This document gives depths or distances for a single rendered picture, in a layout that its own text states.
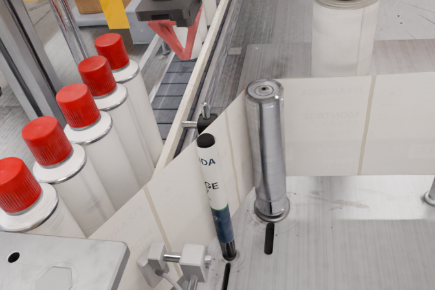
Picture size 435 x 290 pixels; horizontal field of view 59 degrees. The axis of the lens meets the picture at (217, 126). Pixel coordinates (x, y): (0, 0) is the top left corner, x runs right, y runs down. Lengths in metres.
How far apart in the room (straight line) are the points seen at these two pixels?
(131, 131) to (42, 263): 0.30
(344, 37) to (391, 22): 0.47
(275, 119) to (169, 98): 0.36
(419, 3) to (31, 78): 0.89
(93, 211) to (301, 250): 0.23
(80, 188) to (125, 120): 0.11
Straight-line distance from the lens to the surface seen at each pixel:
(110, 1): 0.54
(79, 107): 0.40
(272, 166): 0.42
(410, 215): 0.52
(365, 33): 0.56
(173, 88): 0.73
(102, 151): 0.42
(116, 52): 0.48
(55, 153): 0.38
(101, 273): 0.18
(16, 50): 0.56
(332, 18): 0.54
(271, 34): 0.96
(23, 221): 0.36
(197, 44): 0.79
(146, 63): 0.67
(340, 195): 0.53
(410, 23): 1.01
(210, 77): 0.75
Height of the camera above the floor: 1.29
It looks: 41 degrees down
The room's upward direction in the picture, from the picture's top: 10 degrees counter-clockwise
